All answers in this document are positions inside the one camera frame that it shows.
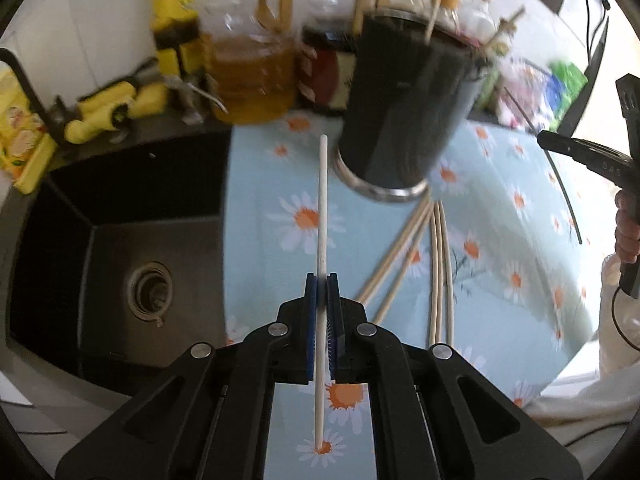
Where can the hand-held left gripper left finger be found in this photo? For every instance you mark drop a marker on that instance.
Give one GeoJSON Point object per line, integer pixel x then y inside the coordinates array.
{"type": "Point", "coordinates": [311, 330]}

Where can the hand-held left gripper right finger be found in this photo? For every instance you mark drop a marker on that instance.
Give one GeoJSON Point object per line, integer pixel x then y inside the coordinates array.
{"type": "Point", "coordinates": [334, 330]}

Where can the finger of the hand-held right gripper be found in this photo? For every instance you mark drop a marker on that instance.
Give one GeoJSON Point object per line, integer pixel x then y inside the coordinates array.
{"type": "Point", "coordinates": [565, 146]}

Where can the black utensil holder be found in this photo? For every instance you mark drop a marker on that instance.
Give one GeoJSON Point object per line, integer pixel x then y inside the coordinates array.
{"type": "Point", "coordinates": [400, 100]}

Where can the person's right forearm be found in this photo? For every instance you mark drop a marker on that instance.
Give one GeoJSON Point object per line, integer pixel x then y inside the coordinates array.
{"type": "Point", "coordinates": [610, 320]}

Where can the person's right hand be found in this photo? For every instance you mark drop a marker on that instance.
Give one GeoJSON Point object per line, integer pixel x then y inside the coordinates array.
{"type": "Point", "coordinates": [629, 230]}

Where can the green packet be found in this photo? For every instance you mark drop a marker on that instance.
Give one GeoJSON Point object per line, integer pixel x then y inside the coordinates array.
{"type": "Point", "coordinates": [567, 80]}

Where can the clear printed plastic bag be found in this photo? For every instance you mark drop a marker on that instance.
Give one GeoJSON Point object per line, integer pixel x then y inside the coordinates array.
{"type": "Point", "coordinates": [525, 85]}

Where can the red label bottle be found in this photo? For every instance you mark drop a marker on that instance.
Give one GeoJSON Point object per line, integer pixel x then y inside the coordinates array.
{"type": "Point", "coordinates": [481, 10]}

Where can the sink drain strainer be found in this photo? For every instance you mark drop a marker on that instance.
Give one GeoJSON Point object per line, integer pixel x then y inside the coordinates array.
{"type": "Point", "coordinates": [150, 290]}

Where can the black kitchen sink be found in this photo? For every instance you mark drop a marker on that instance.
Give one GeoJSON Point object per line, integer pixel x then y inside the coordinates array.
{"type": "Point", "coordinates": [100, 210]}

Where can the dark sauce jug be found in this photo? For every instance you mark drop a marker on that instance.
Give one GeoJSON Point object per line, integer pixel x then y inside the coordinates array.
{"type": "Point", "coordinates": [325, 70]}

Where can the small chrome sink fitting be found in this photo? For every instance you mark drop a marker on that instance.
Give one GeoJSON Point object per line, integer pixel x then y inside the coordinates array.
{"type": "Point", "coordinates": [200, 92]}

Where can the clear cooking oil jug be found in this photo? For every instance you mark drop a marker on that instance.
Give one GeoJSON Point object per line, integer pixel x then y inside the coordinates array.
{"type": "Point", "coordinates": [250, 75]}

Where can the yellow printed packet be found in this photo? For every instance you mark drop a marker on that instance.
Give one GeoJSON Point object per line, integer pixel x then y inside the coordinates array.
{"type": "Point", "coordinates": [20, 130]}

